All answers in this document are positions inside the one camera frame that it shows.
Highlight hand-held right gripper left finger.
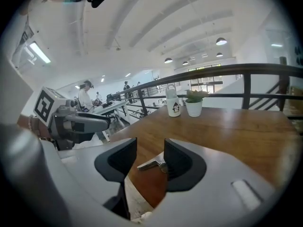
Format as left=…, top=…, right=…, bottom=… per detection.
left=40, top=137, right=138, bottom=227

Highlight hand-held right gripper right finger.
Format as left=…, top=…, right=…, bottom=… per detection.
left=139, top=138, right=282, bottom=227

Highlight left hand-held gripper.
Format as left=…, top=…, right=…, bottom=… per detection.
left=33, top=86, right=111, bottom=151

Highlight person's left forearm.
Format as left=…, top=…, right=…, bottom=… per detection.
left=18, top=114, right=36, bottom=137

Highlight person's left hand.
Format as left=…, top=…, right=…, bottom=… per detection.
left=33, top=116, right=56, bottom=141

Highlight white desk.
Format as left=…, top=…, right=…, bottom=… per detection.
left=91, top=100, right=130, bottom=141

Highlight white bottle with penguin print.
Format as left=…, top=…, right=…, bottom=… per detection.
left=165, top=84, right=182, bottom=118

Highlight green plant in white pot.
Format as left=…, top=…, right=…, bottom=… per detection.
left=184, top=89, right=210, bottom=117

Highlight ceiling strip light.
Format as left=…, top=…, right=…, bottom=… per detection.
left=29, top=42, right=52, bottom=64

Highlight glass entrance doors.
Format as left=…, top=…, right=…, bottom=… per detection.
left=188, top=66, right=223, bottom=94

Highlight brown wooden table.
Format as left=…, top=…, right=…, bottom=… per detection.
left=113, top=63, right=303, bottom=120

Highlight row of black pendant lamps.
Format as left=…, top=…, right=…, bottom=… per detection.
left=164, top=37, right=228, bottom=66

